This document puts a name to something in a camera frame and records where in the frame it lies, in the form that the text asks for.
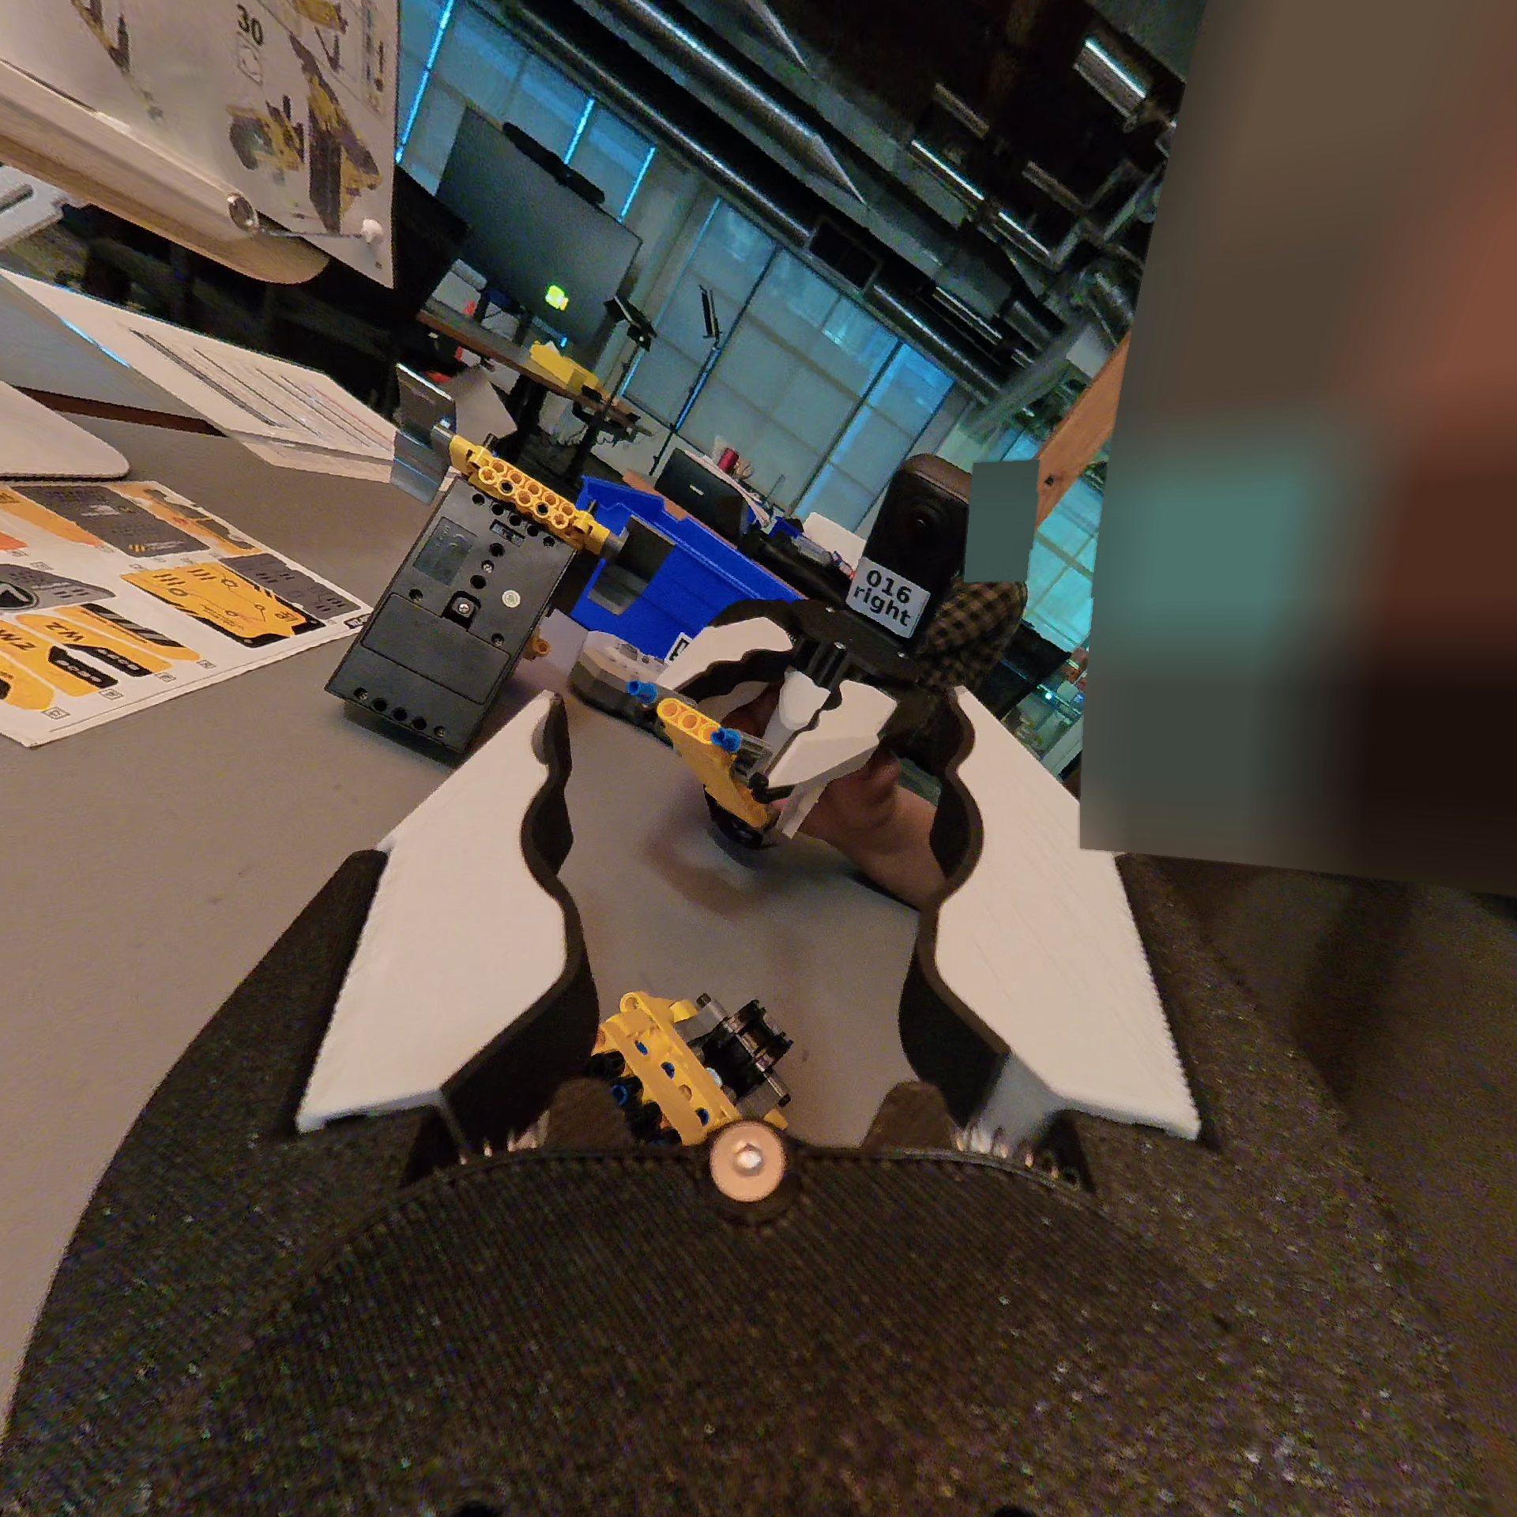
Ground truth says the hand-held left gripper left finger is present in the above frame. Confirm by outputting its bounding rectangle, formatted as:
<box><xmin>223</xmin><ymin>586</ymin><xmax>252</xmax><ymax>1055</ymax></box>
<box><xmin>297</xmin><ymin>690</ymin><xmax>602</xmax><ymax>1145</ymax></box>

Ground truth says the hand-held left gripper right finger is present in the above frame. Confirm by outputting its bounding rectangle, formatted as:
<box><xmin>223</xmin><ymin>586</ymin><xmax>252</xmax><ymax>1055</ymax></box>
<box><xmin>898</xmin><ymin>685</ymin><xmax>1202</xmax><ymax>1145</ymax></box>

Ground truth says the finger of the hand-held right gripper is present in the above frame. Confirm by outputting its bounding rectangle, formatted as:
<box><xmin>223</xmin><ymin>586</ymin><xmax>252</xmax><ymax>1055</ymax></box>
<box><xmin>656</xmin><ymin>616</ymin><xmax>799</xmax><ymax>714</ymax></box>
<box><xmin>759</xmin><ymin>672</ymin><xmax>904</xmax><ymax>842</ymax></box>

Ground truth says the yellow brick panel assembly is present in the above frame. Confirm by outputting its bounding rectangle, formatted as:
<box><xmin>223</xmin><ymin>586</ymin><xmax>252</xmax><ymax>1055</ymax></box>
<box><xmin>635</xmin><ymin>678</ymin><xmax>784</xmax><ymax>847</ymax></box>

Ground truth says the yellow brick chassis assembly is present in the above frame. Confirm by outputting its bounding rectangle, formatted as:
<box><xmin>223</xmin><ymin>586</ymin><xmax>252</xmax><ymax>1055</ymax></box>
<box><xmin>589</xmin><ymin>992</ymin><xmax>794</xmax><ymax>1149</ymax></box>

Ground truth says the person's right hand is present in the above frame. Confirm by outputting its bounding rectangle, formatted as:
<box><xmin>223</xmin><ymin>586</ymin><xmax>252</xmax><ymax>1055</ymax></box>
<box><xmin>819</xmin><ymin>759</ymin><xmax>947</xmax><ymax>911</ymax></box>

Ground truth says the blue plastic bin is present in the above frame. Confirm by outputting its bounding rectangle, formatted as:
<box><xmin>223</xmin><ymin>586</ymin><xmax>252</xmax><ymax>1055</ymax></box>
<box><xmin>568</xmin><ymin>474</ymin><xmax>810</xmax><ymax>665</ymax></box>

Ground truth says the grey brick hub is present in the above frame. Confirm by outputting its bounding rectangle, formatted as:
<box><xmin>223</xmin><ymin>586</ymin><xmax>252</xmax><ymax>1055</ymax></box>
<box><xmin>568</xmin><ymin>629</ymin><xmax>683</xmax><ymax>721</ymax></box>

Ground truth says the black battery box assembly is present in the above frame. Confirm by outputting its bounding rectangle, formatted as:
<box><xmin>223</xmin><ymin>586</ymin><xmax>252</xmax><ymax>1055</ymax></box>
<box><xmin>324</xmin><ymin>432</ymin><xmax>627</xmax><ymax>763</ymax></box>

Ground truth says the yellow sticker sheet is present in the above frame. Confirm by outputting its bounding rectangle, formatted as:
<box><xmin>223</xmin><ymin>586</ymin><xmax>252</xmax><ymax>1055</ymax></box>
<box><xmin>0</xmin><ymin>477</ymin><xmax>375</xmax><ymax>752</ymax></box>

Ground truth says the white text leaflet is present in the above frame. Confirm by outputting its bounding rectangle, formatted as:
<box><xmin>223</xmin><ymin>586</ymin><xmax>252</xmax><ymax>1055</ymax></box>
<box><xmin>71</xmin><ymin>302</ymin><xmax>402</xmax><ymax>481</ymax></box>

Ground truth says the brick instruction booklet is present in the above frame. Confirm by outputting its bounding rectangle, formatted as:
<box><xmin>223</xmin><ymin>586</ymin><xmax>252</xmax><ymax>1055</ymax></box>
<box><xmin>0</xmin><ymin>0</ymin><xmax>402</xmax><ymax>289</ymax></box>

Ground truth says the dark wall monitor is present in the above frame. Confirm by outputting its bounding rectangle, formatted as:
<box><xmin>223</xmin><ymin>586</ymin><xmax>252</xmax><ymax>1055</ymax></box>
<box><xmin>440</xmin><ymin>111</ymin><xmax>645</xmax><ymax>358</ymax></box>

